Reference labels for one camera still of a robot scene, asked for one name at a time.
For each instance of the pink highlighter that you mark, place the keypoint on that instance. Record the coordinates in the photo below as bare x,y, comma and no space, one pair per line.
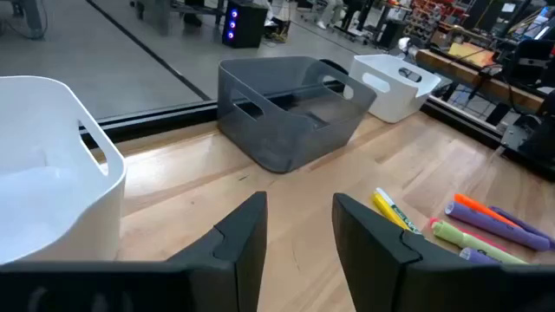
434,221

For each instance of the yellow-green highlighter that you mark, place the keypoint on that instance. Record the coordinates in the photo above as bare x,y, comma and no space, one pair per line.
468,240

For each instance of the black computer tower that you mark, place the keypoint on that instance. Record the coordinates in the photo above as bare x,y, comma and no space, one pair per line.
245,26

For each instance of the person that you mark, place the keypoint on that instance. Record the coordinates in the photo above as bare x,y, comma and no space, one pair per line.
329,13

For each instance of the white plastic bin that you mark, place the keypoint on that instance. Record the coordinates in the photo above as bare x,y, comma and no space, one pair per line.
52,195
392,97

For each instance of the grey plastic bin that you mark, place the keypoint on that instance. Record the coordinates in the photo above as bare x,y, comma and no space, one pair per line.
277,138

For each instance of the wooden workbench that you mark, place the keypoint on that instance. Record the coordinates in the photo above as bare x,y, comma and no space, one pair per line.
477,78

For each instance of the yellow thin marker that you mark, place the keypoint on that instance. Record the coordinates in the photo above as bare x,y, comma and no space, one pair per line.
385,210

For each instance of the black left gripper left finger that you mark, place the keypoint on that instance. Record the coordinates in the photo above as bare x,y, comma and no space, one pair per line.
208,277

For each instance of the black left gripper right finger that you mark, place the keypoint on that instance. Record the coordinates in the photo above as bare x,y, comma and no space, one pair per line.
390,277

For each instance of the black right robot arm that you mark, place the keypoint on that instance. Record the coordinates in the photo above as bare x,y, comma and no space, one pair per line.
537,143

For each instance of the dark purple pen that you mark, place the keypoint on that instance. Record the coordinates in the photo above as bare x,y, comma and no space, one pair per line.
520,223

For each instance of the orange highlighter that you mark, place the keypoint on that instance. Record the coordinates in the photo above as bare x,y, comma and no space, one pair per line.
477,207

